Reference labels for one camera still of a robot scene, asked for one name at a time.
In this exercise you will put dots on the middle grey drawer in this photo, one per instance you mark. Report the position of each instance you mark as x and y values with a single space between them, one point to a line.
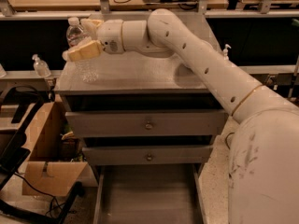
146 155

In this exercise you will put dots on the black chair frame left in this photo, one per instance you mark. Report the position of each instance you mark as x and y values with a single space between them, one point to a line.
13 154

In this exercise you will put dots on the open cardboard box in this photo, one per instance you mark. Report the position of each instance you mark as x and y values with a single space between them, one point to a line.
46 170

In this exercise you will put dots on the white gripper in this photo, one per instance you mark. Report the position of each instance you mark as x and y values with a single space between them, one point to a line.
110 35

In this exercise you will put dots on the small white pump bottle right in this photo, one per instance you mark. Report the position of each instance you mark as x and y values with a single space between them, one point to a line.
225 51

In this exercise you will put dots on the bottom open grey drawer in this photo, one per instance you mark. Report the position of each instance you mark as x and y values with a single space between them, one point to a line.
149 194

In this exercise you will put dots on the clear sanitizer pump bottle left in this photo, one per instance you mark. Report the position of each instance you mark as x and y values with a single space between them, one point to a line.
41 67

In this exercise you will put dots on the grey three-drawer cabinet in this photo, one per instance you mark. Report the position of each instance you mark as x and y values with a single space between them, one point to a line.
137 82

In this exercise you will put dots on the top grey drawer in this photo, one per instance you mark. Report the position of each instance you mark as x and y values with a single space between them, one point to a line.
134 124

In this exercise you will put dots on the clear plastic water bottle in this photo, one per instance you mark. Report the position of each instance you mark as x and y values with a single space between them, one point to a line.
79 53

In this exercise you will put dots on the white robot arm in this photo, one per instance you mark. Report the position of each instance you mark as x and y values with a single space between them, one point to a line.
264 154

